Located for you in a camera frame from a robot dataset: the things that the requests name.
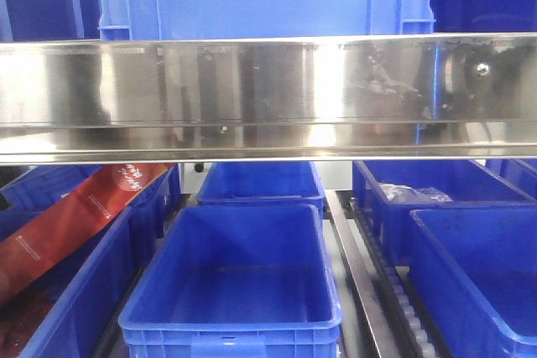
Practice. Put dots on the white roller track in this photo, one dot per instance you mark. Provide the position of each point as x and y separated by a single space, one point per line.
403 317

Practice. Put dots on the stainless steel shelf beam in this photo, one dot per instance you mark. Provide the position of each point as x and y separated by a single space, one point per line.
432 96

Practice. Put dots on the blue centre front bin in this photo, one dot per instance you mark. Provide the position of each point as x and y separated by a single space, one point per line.
247 281

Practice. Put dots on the blue left rear bin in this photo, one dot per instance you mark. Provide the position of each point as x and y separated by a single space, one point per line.
38 189

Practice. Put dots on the steel shelf divider rail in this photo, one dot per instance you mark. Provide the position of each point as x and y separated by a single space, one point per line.
365 329

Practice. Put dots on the blue left front bin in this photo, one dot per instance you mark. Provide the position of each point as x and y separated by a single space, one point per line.
64 313

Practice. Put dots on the red paper bag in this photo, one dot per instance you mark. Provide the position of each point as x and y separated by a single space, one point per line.
40 244

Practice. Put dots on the blue right rear bin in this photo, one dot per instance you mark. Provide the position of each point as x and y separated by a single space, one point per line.
467 182

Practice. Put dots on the blue centre rear bin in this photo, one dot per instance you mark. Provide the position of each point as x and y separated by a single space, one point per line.
262 183

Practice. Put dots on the blue right front bin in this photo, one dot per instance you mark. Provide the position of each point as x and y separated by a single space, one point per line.
475 272

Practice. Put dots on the blue bin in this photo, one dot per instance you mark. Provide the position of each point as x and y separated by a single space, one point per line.
64 313
475 272
262 183
38 189
247 281
467 182

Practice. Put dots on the clear plastic bag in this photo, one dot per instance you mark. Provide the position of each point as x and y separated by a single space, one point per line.
401 193

